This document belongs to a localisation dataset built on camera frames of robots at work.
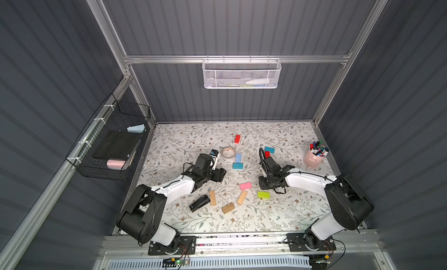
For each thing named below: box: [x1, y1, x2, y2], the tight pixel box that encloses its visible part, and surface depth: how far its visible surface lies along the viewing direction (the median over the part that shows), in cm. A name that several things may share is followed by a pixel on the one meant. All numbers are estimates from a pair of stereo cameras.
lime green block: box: [257, 190, 271, 200], surface depth 90 cm
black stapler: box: [189, 194, 211, 213], surface depth 84 cm
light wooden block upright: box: [210, 190, 216, 206], surface depth 88 cm
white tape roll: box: [221, 146, 236, 159], surface depth 107 cm
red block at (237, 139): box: [233, 134, 241, 144], surface depth 114 cm
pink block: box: [239, 182, 253, 191], surface depth 93 cm
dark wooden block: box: [221, 202, 236, 215], surface depth 85 cm
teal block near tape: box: [232, 162, 244, 170], surface depth 101 cm
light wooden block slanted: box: [236, 189, 248, 206], surface depth 88 cm
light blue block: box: [235, 153, 242, 164], surface depth 104 cm
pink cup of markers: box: [303, 140, 330, 169], surface depth 93 cm
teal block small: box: [264, 146, 276, 154], surface depth 109 cm
